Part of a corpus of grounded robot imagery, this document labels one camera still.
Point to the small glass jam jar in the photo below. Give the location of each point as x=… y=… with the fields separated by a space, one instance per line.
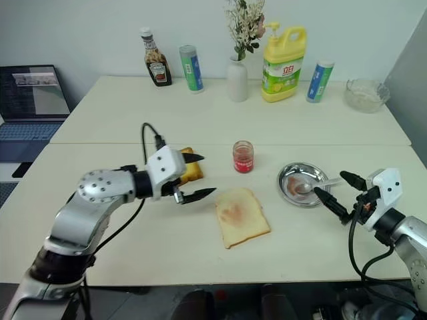
x=242 y=160

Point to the yellow detergent pump bottle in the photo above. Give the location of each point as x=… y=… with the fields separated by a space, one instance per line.
x=282 y=73

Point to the round metal plate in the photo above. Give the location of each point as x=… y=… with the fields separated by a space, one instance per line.
x=293 y=196

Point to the grey roll with blue-green label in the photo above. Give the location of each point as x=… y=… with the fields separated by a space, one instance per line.
x=319 y=83
x=191 y=70

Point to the black floor mat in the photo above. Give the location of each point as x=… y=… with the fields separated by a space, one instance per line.
x=7 y=195

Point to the grey partition panel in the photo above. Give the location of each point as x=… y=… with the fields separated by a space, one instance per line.
x=410 y=83

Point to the ketchup bottle with white cap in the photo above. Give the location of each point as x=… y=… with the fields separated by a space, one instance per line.
x=158 y=70

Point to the white ceramic vase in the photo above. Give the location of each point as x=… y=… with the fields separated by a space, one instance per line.
x=237 y=83

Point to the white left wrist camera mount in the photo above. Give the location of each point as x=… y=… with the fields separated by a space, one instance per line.
x=163 y=163

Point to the clear glass bowl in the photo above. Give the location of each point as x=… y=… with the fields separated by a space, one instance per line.
x=365 y=96

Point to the dried flower bouquet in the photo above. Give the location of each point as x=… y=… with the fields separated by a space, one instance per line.
x=243 y=26

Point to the metal spoon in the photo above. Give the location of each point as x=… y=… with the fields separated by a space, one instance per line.
x=306 y=188

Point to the yellow toast piece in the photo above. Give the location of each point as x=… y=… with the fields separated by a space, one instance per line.
x=195 y=171

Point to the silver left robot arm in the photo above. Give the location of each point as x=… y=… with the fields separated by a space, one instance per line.
x=100 y=190

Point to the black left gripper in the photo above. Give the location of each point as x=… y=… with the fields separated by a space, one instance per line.
x=170 y=190

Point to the open blue laptop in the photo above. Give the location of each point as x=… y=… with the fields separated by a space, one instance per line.
x=31 y=96

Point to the slice of white bread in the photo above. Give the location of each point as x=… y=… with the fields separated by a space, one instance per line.
x=241 y=218

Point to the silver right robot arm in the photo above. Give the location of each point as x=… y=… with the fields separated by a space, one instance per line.
x=410 y=233

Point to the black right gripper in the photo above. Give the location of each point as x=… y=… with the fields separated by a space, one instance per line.
x=365 y=201

